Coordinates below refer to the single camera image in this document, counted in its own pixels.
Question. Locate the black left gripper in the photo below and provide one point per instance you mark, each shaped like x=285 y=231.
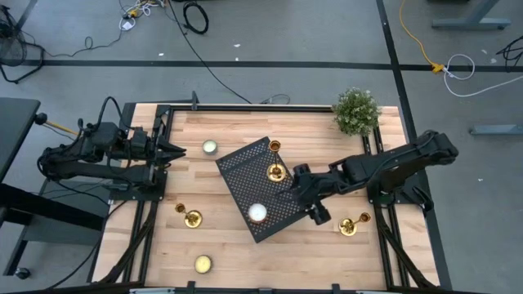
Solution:
x=143 y=143

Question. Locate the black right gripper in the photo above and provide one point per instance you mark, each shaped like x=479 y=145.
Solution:
x=310 y=188

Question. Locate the gold metal candlestick holder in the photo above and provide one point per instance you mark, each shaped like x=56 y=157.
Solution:
x=276 y=172
x=193 y=219
x=347 y=227

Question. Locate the yellow candle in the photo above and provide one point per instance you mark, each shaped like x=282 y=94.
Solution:
x=203 y=264

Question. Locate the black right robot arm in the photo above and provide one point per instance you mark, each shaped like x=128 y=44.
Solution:
x=408 y=157

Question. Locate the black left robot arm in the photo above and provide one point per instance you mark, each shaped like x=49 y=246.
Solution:
x=102 y=141

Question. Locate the black perforated metal shelf riser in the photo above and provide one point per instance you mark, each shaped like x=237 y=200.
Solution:
x=245 y=175

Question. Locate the green potted artificial plant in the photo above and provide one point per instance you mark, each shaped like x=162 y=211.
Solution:
x=356 y=112

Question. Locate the silver aluminium bar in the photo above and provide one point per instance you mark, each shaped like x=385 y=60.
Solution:
x=374 y=292
x=151 y=291

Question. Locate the black rolling stand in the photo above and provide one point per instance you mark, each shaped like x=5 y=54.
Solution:
x=49 y=206

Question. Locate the yellow power plug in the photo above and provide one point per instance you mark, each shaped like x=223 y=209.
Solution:
x=133 y=13

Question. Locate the black desk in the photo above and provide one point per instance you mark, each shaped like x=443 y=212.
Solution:
x=16 y=134

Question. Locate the black floor fan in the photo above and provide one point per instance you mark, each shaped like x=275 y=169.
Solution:
x=12 y=49

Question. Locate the grey desk foot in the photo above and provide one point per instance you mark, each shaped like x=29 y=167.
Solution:
x=470 y=23
x=496 y=130

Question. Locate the black frame clamp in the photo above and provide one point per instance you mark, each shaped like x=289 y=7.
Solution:
x=190 y=286
x=195 y=100
x=336 y=288

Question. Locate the black aluminium rig frame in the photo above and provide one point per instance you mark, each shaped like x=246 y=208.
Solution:
x=253 y=108

